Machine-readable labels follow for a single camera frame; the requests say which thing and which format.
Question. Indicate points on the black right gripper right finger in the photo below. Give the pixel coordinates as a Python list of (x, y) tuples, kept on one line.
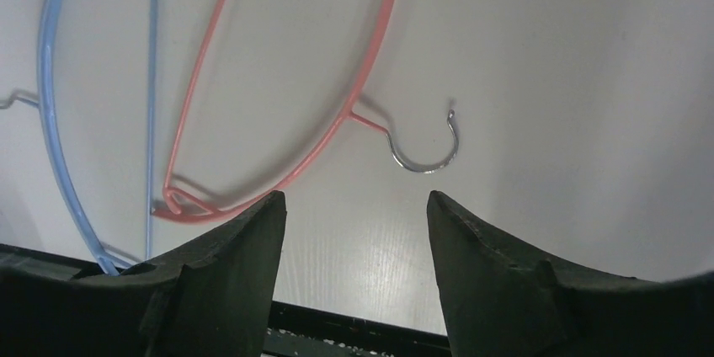
[(501, 296)]

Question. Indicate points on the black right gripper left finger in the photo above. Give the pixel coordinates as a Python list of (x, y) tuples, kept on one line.
[(208, 297)]

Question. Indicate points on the blue plastic hanger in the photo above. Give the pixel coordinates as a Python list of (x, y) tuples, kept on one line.
[(45, 103)]

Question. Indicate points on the pink curved plastic hanger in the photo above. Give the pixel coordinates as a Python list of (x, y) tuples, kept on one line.
[(180, 206)]

